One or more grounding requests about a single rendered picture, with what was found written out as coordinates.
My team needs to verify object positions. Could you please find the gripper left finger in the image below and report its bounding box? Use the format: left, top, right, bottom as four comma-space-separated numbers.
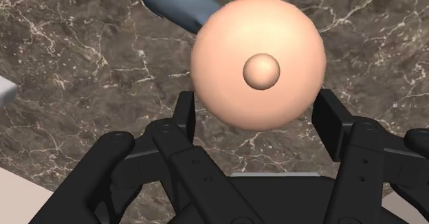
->
28, 90, 265, 224

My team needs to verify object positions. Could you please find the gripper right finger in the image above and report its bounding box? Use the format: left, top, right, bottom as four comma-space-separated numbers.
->
311, 88, 429, 224

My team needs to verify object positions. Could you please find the peach round knobbed lid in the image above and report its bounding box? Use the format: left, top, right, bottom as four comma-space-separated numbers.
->
190, 0, 327, 133

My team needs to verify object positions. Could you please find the blue-grey oblong object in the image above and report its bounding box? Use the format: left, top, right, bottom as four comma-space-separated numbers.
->
123, 0, 223, 35

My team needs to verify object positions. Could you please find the pale grey box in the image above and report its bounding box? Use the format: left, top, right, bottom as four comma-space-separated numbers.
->
0, 76, 19, 108

